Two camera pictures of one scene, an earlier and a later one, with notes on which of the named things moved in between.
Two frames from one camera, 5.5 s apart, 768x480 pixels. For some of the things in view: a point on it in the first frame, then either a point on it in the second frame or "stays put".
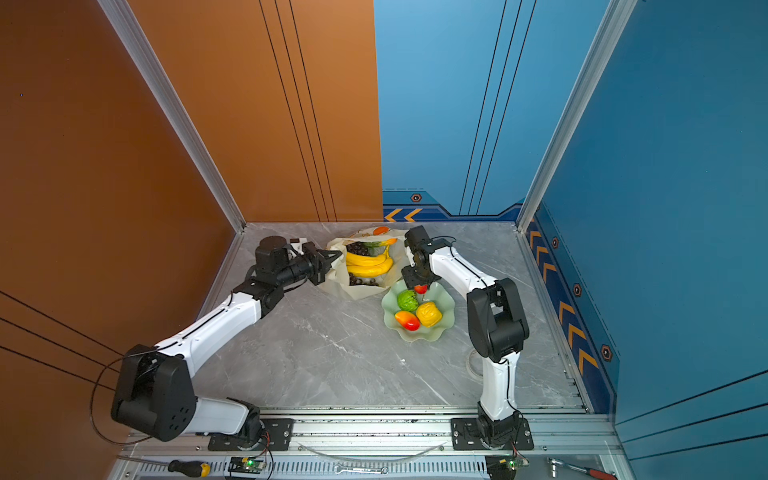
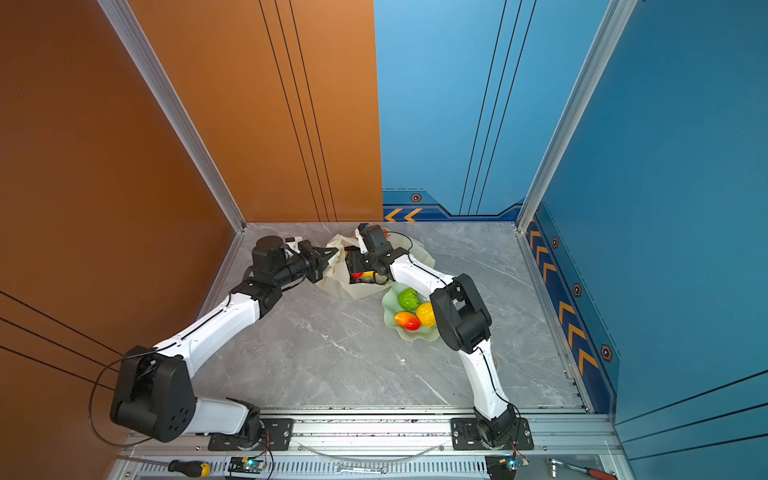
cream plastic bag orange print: x=338 y=278 stays put
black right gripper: x=407 y=274 -> x=354 y=262
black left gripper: x=320 y=260 stays put
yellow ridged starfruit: x=429 y=314 stays put
